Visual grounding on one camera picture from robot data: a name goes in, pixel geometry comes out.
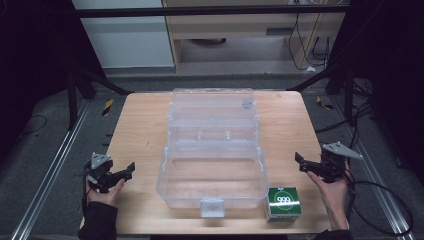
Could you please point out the aluminium floor rail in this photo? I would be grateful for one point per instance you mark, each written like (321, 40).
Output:
(50, 170)
(376, 173)

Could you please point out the black metal stand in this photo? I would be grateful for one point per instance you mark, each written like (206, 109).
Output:
(71, 100)
(348, 96)

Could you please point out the black horizontal frame bar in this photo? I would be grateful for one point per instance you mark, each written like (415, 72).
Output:
(206, 11)

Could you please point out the light wooden desk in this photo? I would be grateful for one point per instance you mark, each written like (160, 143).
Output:
(240, 28)

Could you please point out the person's right hand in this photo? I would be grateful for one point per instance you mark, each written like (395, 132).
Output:
(331, 195)

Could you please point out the white plug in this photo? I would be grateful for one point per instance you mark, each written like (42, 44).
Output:
(310, 69)

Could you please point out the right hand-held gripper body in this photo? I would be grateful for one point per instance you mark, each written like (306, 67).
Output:
(335, 161)

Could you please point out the green and white carton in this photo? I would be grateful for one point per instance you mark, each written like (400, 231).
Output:
(283, 204)

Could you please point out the clear plastic storage box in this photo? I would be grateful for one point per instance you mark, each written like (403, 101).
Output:
(213, 150)

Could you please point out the person's left hand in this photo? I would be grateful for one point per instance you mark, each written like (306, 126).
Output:
(106, 196)

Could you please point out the yellow and black tape strip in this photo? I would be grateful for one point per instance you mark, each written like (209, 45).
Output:
(107, 107)
(324, 103)

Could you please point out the dark curtain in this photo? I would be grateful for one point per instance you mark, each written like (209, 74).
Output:
(393, 73)
(33, 66)

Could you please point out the white cabinet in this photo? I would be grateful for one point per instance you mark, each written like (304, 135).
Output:
(126, 36)

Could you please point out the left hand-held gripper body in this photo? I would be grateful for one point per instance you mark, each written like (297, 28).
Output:
(99, 173)

